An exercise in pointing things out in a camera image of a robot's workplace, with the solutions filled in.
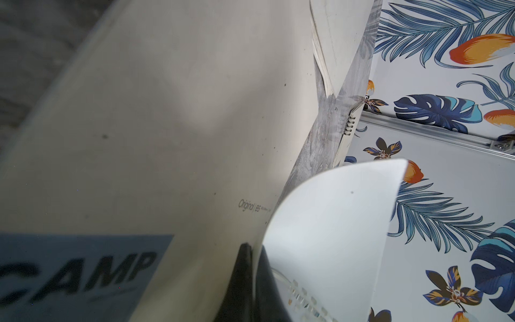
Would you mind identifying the large cream notebook blue label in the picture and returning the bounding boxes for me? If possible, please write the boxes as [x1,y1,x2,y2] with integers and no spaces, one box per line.
[0,0,409,322]

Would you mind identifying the cream spiral notebook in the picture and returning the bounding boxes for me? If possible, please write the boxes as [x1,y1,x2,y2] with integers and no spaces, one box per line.
[310,0,374,96]

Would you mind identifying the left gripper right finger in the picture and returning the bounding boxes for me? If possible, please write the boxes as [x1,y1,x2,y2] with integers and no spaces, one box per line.
[254,246,291,322]

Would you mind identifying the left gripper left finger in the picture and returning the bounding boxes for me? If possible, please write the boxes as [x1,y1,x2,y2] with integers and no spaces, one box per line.
[214,243,253,322]

